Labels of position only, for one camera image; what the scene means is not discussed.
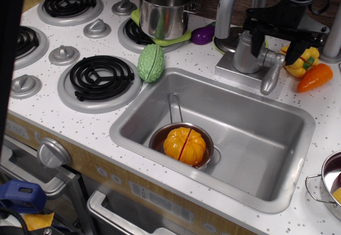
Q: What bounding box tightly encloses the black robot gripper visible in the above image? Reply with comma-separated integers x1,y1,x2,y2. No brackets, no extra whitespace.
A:
243,0,330,66

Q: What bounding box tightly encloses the silver faucet lever handle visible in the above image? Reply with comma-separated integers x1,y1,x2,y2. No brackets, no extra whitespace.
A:
257,47,286,95

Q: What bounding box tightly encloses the yellow toy bell pepper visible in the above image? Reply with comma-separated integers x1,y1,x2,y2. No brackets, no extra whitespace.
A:
284,47,320,78

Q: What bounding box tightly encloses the silver toy faucet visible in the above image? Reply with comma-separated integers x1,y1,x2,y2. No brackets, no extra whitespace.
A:
215,0,285,95

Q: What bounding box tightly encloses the green rimmed plate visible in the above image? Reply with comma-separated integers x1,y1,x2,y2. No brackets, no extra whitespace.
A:
212,26,270,54

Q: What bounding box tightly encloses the orange toy carrot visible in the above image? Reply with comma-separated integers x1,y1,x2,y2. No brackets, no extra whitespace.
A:
297,63,334,93

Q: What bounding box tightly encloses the purple toy eggplant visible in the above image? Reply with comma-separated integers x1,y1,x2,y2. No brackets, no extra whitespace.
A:
190,21,216,45

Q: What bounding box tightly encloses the silver sink basin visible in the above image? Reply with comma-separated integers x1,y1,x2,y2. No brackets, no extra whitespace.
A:
109,68,315,214

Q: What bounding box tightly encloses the large steel pot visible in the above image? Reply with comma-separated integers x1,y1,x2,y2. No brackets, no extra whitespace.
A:
139,0,202,40

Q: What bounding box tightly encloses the green toy bitter melon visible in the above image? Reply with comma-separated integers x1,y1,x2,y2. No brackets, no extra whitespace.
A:
137,44,164,83

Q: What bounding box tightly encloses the small steel saucepan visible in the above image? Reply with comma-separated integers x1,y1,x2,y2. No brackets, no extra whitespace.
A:
149,93,214,171

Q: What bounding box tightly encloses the orange toy pumpkin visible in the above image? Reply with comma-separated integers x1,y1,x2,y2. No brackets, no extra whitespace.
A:
163,127,206,166

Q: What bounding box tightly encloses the green pot mat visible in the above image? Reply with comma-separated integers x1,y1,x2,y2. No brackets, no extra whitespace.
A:
131,9,191,47

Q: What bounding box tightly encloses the steel pot at right edge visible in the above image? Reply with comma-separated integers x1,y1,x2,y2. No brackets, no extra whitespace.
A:
305,151,340,220

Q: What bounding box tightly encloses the back right black stove burner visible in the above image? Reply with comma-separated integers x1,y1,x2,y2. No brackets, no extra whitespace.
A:
118,18,185,54

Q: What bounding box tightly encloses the black stove burner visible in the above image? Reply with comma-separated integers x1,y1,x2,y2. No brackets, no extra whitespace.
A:
58,55,142,114
118,18,185,54
37,0,103,27
13,26,49,70

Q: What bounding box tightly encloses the silver stove knob top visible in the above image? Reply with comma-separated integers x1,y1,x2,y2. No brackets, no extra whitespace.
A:
111,0,137,16

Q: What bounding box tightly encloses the silver stove knob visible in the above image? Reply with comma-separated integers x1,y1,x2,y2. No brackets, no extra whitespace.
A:
83,19,111,39
10,74,42,99
48,45,80,66
111,0,137,16

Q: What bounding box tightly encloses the yellow toy corn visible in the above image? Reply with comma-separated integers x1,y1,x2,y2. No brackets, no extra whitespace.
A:
332,188,341,205

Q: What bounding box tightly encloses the silver stove knob middle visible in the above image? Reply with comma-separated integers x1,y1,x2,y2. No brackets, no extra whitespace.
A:
83,19,111,39

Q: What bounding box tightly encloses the front black stove burner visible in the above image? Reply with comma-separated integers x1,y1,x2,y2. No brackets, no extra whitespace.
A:
58,55,142,114

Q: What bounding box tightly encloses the back left black stove burner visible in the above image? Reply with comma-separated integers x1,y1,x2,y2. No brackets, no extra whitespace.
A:
37,0,103,27

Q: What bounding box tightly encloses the silver stove knob lower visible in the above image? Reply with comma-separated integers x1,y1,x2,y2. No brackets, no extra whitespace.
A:
48,45,80,66

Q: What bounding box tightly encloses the far left black stove burner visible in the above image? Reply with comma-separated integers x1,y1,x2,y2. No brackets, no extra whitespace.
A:
13,26,49,70

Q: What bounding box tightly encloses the silver oven dial knob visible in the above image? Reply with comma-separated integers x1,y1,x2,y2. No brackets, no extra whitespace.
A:
37,137,72,169

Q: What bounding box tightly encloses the silver stove knob far left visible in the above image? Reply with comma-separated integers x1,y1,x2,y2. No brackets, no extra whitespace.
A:
10,74,42,99

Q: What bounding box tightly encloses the black foreground pole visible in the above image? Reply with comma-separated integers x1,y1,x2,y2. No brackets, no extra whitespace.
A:
0,0,27,161

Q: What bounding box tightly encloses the blue clamp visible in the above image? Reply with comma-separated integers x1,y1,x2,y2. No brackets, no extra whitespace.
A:
1,180,47,214

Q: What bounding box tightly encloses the yellow sponge cloth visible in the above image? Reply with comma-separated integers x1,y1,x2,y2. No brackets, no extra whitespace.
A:
21,212,54,231

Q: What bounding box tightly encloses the white grey post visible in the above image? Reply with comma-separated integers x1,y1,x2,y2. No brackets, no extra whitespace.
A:
320,12,340,64

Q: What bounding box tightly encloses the silver dishwasher handle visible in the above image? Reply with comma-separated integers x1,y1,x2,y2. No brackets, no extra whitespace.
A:
87,190,182,234

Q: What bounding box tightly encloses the silver oven door handle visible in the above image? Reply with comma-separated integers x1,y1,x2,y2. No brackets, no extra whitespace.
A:
1,135,98,234

